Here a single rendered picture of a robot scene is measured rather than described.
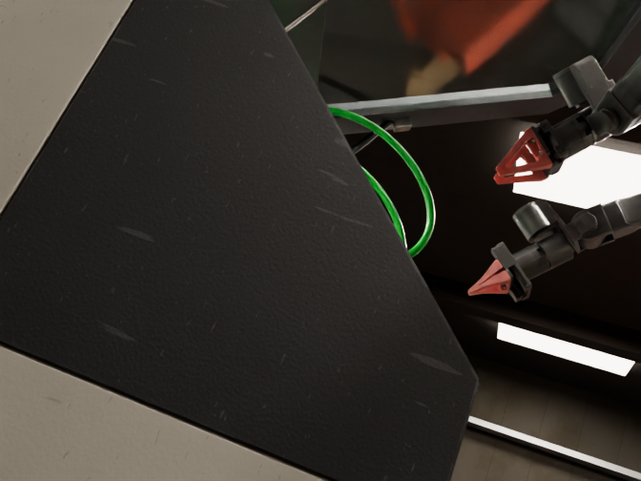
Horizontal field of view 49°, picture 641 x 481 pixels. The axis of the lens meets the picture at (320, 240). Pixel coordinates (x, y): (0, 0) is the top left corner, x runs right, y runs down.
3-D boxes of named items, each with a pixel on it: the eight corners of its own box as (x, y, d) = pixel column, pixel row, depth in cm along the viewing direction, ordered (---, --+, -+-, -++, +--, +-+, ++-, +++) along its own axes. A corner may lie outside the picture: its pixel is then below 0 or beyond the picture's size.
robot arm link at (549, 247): (580, 248, 129) (575, 261, 134) (559, 219, 132) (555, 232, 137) (547, 265, 129) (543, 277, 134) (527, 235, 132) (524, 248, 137)
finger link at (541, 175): (485, 154, 111) (540, 125, 110) (484, 167, 118) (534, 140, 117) (508, 190, 109) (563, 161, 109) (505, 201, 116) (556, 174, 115)
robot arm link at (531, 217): (601, 223, 126) (604, 238, 133) (564, 175, 131) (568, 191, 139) (542, 260, 128) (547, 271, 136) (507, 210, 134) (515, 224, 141)
